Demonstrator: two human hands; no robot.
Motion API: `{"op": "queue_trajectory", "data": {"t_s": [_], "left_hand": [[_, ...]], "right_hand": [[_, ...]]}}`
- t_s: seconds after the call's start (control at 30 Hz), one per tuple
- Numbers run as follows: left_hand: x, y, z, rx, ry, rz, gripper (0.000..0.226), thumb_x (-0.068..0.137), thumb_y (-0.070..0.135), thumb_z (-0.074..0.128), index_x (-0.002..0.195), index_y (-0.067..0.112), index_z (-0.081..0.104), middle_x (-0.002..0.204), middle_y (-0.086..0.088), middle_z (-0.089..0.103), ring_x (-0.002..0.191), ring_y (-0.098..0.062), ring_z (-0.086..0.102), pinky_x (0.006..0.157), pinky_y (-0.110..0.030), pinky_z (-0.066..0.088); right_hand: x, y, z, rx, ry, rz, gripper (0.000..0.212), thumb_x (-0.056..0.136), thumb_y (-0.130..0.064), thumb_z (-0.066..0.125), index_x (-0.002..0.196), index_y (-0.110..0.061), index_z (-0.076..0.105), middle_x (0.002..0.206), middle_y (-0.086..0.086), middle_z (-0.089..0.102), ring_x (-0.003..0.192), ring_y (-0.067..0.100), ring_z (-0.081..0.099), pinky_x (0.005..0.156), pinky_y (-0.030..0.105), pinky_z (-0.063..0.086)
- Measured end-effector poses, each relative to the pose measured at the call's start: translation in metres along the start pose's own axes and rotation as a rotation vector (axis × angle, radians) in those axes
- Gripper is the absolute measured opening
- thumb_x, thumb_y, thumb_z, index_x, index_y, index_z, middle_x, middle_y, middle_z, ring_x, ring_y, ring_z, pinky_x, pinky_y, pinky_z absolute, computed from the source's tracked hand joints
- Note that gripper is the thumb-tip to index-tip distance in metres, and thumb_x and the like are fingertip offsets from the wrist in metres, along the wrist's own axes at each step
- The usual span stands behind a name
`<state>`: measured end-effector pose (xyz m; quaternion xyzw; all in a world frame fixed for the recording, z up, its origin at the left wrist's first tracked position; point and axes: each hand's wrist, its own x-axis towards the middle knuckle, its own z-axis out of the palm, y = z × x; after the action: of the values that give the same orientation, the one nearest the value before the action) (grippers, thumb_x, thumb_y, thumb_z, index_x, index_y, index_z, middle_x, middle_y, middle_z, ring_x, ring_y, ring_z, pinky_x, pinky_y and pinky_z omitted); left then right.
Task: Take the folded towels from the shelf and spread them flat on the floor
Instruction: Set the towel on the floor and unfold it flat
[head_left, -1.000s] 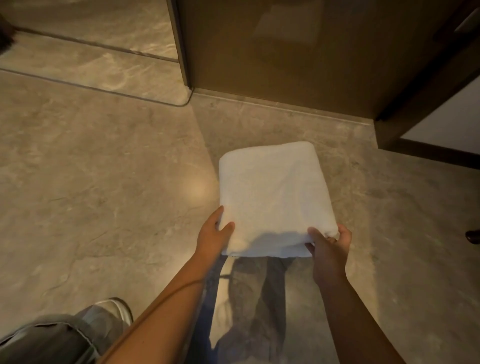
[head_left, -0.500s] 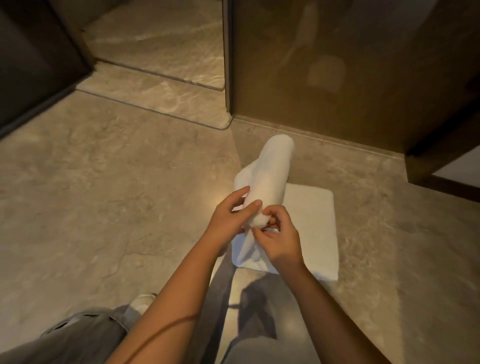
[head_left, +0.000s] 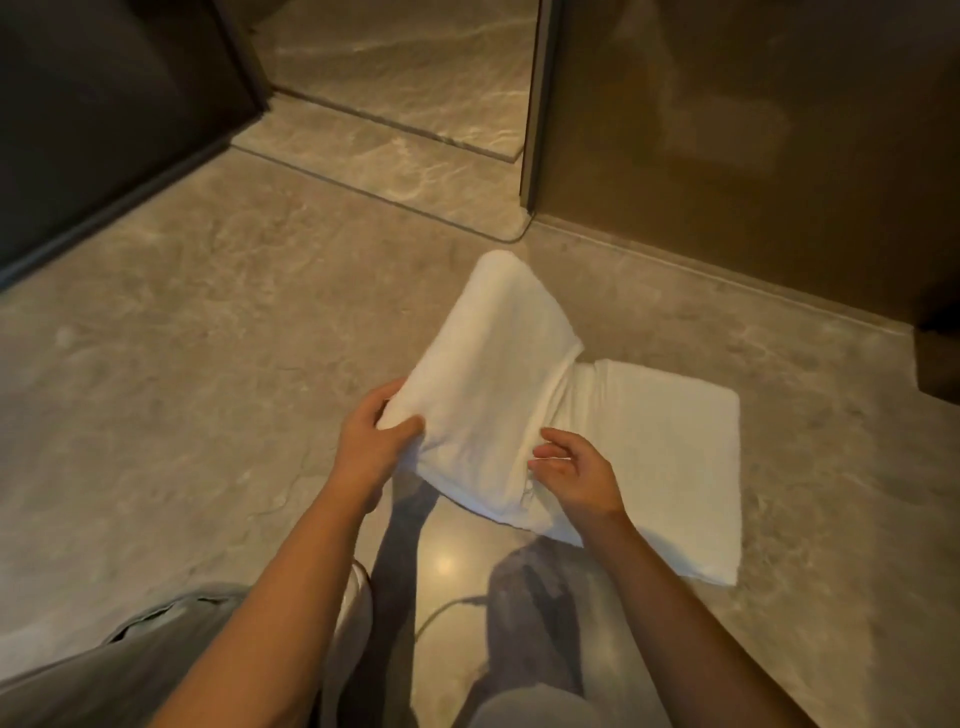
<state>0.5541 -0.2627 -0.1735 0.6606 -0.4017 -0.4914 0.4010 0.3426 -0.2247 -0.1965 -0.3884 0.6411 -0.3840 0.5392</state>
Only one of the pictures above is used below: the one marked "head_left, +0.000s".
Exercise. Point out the person's left forearm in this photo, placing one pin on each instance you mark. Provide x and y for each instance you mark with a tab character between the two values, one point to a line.
277	622

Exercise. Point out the dark brown door frame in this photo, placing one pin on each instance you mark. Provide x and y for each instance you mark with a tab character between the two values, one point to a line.
937	367

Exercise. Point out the person's right hand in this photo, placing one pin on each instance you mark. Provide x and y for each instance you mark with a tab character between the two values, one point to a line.
581	480

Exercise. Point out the white sneaker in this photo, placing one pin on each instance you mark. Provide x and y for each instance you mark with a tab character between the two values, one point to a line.
352	622

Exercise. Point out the white towel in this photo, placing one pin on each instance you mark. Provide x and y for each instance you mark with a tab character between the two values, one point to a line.
495	360

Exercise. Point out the person's right forearm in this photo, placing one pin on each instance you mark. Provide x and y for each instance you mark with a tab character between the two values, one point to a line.
682	630

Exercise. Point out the dark glass door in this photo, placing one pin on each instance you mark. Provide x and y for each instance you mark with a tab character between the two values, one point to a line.
97	112

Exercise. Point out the brown door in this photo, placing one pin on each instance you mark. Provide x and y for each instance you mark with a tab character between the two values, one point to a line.
750	150

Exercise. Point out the person's left hand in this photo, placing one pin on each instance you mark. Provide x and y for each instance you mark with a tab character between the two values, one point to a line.
367	457

